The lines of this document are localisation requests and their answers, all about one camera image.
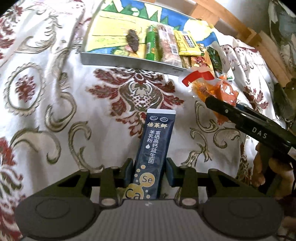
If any blue white powder sachet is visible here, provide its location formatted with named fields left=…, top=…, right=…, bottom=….
left=123, top=108, right=176, bottom=200

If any green stick snack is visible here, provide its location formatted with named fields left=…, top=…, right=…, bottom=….
left=145, top=25, right=157, bottom=61

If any grey tray with dinosaur drawing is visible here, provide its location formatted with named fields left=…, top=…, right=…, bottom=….
left=81, top=1, right=218, bottom=76

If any white floral bedspread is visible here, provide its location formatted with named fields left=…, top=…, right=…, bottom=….
left=1, top=1, right=285, bottom=240

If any wooden bed headboard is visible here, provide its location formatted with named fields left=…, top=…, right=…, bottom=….
left=190, top=1, right=292, bottom=87

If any dark dried plum snack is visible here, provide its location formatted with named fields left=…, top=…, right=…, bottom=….
left=125, top=29, right=139, bottom=54

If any green vegetable snack packet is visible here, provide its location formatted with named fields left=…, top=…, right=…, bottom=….
left=206, top=41, right=235, bottom=81

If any brown cracker pack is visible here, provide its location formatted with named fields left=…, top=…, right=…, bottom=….
left=157, top=24, right=182, bottom=67

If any orange chips bag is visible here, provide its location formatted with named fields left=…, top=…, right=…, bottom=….
left=179, top=66, right=239, bottom=125

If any yellow snack pack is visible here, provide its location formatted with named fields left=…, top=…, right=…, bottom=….
left=174, top=30, right=204, bottom=56

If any pale noodle snack pack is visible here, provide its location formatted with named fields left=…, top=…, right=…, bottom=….
left=180, top=56, right=191, bottom=69

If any golden orange snack packet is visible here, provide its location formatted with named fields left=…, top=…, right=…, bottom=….
left=191, top=55, right=213, bottom=70

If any person's hand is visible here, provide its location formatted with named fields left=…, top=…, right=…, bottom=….
left=251, top=143, right=295, bottom=200

